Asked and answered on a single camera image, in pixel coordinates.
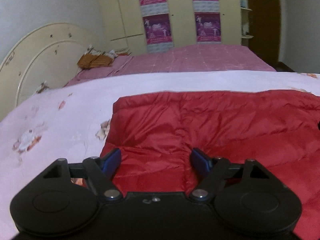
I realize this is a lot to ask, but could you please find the brown wooden door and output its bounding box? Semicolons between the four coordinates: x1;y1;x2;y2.
248;0;281;67

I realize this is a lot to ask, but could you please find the lower left purple poster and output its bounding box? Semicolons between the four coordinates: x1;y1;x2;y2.
143;14;174;54

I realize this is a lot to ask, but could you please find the pink checked bed sheet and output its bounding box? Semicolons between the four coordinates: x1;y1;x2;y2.
66;44;275;86

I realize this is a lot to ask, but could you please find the pink floral quilt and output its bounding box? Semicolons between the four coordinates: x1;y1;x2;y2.
1;70;319;239

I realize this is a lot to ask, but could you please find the red puffer jacket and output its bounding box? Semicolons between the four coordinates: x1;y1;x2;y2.
101;90;319;239

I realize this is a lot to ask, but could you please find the lower right purple poster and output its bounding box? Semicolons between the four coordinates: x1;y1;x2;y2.
195;12;221;43

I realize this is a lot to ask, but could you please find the cream yellow wardrobe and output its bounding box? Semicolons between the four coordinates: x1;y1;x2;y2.
99;0;242;55

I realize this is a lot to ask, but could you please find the cream wooden headboard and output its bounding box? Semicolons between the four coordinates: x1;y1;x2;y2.
1;23;105;119

